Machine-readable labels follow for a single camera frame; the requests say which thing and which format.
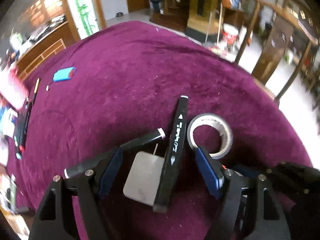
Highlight bamboo painted pillar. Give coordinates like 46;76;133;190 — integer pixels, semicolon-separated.
67;0;101;40

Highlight purple velvet tablecloth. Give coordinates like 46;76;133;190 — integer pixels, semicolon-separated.
8;21;319;239

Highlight black pen orange cap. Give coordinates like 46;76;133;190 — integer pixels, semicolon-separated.
32;77;41;103

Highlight pink knitted bottle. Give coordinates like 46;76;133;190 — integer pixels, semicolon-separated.
1;68;29;111

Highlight white red bucket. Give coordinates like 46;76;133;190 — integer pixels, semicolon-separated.
222;23;239;48

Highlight black marker blue cap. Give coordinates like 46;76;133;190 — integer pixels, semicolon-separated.
14;112;25;160

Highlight black marker red cap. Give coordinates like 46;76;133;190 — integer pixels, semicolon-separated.
18;101;33;154

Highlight black tape roll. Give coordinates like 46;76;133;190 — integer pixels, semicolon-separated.
187;113;233;159

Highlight black marker pink cap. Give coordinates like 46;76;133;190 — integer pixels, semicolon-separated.
152;95;189;213

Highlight wooden cabinet with window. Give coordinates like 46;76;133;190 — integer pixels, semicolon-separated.
1;0;80;80

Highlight brown cardboard box tray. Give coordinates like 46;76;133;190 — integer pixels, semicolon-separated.
1;207;30;240

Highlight black marker white caps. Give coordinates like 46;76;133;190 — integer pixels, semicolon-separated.
64;128;165;179

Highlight small white charger cube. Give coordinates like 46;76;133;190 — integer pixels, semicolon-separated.
123;151;164;206

